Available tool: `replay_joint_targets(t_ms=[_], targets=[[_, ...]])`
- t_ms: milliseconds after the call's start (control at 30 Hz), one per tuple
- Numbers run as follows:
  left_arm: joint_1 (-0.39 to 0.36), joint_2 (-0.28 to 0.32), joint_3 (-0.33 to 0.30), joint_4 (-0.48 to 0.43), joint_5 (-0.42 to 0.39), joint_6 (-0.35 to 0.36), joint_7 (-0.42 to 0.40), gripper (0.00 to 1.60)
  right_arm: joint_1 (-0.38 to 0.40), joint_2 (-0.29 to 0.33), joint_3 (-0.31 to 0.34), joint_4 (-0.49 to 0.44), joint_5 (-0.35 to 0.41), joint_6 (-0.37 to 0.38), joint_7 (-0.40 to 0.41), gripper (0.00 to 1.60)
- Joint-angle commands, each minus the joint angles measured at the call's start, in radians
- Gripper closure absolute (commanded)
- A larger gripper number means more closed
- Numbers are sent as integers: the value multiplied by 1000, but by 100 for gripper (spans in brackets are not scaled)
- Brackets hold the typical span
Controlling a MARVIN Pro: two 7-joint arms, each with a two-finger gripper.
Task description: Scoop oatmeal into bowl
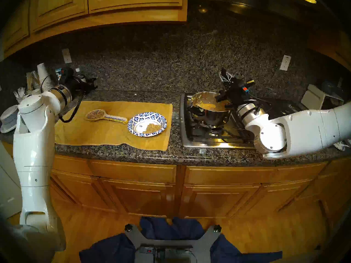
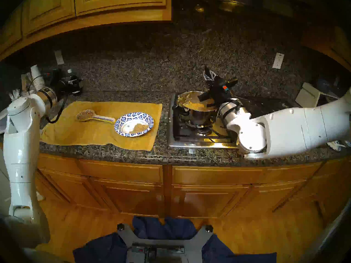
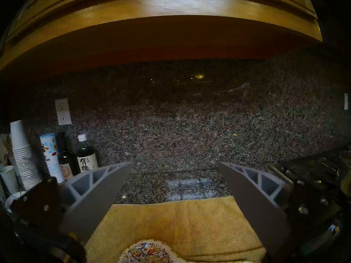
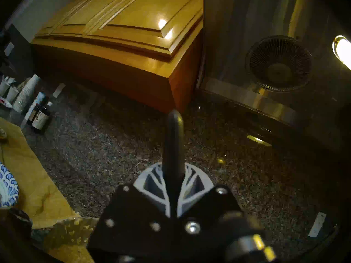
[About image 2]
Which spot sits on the scooped oatmeal heap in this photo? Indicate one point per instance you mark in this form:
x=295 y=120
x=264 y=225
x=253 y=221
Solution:
x=139 y=127

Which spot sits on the wooden base cabinet row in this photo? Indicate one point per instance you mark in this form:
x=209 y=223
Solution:
x=131 y=199

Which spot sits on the patterned ceramic spoon rest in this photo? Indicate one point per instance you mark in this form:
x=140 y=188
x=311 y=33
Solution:
x=85 y=115

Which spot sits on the small blue patterned saucer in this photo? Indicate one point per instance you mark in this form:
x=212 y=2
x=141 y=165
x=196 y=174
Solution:
x=336 y=145

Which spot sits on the cooked oatmeal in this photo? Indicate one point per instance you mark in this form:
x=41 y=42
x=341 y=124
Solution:
x=192 y=105

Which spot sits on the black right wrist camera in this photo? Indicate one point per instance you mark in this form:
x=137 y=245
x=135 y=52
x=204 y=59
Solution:
x=226 y=87

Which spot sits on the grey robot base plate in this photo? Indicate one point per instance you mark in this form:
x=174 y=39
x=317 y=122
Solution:
x=197 y=246

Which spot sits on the stainless steel pot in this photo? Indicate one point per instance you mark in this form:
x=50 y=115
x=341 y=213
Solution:
x=197 y=117

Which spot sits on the white toaster oven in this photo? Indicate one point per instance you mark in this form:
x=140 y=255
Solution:
x=305 y=96

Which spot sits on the black round base knob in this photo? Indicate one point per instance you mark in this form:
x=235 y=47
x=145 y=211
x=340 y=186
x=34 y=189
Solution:
x=120 y=226
x=209 y=228

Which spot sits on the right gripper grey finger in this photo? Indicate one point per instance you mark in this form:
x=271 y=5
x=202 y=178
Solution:
x=207 y=76
x=214 y=77

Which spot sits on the steel range hood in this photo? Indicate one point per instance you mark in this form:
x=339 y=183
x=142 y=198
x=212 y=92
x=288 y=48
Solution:
x=246 y=2

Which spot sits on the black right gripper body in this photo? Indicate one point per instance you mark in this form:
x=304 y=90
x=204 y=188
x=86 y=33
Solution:
x=216 y=94

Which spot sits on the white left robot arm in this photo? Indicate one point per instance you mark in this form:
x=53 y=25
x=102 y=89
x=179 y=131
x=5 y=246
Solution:
x=22 y=155

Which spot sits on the flat wooden utensil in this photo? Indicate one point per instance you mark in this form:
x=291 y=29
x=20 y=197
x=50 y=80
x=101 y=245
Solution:
x=24 y=83

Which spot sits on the blue patterned paper bowl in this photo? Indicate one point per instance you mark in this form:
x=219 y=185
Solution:
x=120 y=129

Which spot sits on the dark blue cloth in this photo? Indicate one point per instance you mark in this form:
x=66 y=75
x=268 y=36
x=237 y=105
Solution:
x=164 y=226

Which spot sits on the stack of white paper cups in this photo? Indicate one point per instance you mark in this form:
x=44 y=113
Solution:
x=37 y=76

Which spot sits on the white wall outlet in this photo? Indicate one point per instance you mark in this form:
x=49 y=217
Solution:
x=278 y=61
x=59 y=57

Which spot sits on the soy sauce bottle white cap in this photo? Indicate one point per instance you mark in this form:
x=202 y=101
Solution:
x=69 y=71

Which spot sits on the steel gas cooktop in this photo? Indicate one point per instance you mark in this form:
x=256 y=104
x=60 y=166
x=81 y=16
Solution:
x=186 y=133

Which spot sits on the narrow wooden wall cabinet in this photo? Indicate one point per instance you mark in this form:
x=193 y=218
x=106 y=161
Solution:
x=334 y=46

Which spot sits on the grey power strip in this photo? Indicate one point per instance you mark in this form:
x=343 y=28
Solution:
x=159 y=249

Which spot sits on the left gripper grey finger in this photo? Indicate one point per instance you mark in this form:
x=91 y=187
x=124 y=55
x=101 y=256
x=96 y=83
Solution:
x=79 y=89

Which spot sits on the yellow cloth mat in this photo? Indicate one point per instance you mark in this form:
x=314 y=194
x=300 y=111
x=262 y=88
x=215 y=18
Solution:
x=82 y=136

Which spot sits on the dark blue saucepan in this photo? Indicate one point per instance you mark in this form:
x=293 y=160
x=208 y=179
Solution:
x=326 y=85

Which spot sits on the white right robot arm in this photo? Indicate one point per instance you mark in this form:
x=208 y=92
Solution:
x=288 y=131

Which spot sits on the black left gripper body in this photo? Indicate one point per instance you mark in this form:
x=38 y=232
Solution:
x=65 y=86

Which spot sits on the grey ceramic bowl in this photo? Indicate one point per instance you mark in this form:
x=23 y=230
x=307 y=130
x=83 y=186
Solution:
x=2 y=120

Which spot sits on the thin wooden sticks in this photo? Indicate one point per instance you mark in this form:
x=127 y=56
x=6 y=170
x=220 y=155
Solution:
x=29 y=78

